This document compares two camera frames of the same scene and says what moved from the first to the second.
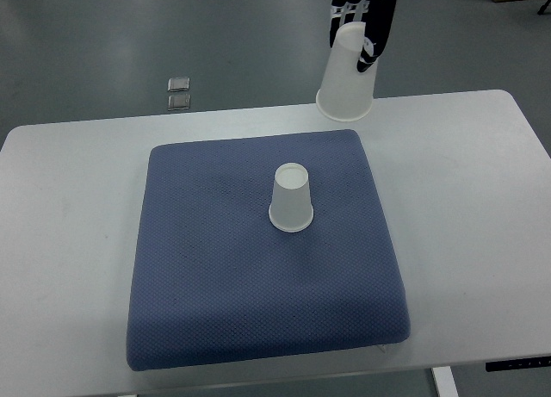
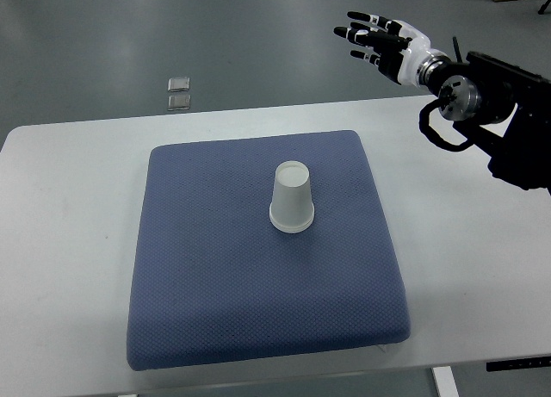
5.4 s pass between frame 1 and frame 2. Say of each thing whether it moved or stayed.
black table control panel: stayed
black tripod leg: stayed
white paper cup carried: moved
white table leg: stayed
